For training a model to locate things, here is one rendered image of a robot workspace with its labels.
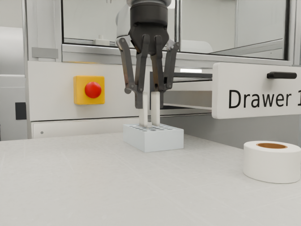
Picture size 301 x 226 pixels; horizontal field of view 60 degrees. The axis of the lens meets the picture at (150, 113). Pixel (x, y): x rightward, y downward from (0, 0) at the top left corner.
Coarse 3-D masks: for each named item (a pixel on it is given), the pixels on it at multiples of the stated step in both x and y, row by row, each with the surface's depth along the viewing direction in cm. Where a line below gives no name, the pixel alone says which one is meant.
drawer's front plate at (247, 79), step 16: (224, 64) 51; (240, 64) 52; (224, 80) 51; (240, 80) 53; (256, 80) 55; (272, 80) 57; (288, 80) 59; (224, 96) 51; (256, 96) 55; (288, 96) 59; (224, 112) 51; (240, 112) 53; (256, 112) 55; (272, 112) 58; (288, 112) 60
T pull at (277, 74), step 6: (270, 72) 52; (276, 72) 52; (282, 72) 53; (288, 72) 54; (294, 72) 55; (270, 78) 56; (276, 78) 56; (282, 78) 54; (288, 78) 54; (294, 78) 55
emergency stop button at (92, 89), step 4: (88, 84) 62; (92, 84) 62; (96, 84) 63; (88, 88) 62; (92, 88) 62; (96, 88) 62; (100, 88) 63; (88, 92) 62; (92, 92) 62; (96, 92) 63; (100, 92) 63; (88, 96) 62; (92, 96) 62; (96, 96) 63
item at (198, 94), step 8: (176, 88) 67; (184, 88) 64; (192, 88) 61; (200, 88) 58; (208, 88) 56; (168, 96) 71; (176, 96) 67; (184, 96) 64; (192, 96) 61; (200, 96) 58; (208, 96) 55; (168, 104) 71; (176, 104) 68; (184, 104) 64; (192, 104) 61; (200, 104) 58; (208, 104) 56
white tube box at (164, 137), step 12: (132, 132) 53; (144, 132) 48; (156, 132) 49; (168, 132) 50; (180, 132) 51; (132, 144) 54; (144, 144) 48; (156, 144) 49; (168, 144) 50; (180, 144) 51
